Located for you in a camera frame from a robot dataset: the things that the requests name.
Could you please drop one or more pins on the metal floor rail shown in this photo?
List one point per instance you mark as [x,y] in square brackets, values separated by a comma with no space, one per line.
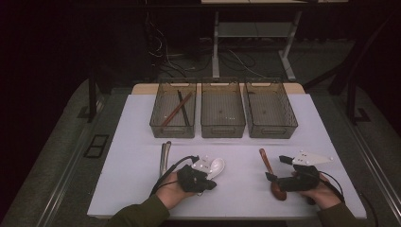
[383,176]
[58,189]

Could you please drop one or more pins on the brown wooden chopstick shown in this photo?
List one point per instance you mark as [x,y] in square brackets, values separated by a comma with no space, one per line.
[176,109]

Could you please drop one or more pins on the white metal desk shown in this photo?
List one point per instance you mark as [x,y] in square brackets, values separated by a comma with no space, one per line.
[215,47]

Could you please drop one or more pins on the person's right hand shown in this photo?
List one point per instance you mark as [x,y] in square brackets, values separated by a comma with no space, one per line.
[324,197]

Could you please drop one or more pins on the silver metal knife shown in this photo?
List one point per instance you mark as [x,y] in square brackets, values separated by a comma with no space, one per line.
[162,157]

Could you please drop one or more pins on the translucent brown plastic bin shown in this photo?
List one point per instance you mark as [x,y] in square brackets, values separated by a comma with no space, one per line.
[269,108]
[164,104]
[222,107]

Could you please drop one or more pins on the black metal stand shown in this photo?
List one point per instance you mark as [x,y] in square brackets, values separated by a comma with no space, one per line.
[92,94]
[351,101]

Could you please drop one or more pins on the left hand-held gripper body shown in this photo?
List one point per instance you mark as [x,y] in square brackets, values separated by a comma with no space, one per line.
[192,181]

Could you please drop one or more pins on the white ceramic spoon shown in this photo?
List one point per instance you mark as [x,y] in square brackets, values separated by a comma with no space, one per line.
[219,165]

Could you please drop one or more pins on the brown wooden spoon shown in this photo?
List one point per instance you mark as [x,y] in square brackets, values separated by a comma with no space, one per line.
[279,195]

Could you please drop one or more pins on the black chopstick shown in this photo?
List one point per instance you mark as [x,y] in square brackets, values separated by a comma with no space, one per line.
[187,115]

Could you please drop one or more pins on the person's left hand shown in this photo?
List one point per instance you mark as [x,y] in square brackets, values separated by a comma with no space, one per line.
[171,192]

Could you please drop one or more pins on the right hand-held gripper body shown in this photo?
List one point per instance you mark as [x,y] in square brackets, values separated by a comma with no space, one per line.
[299,183]

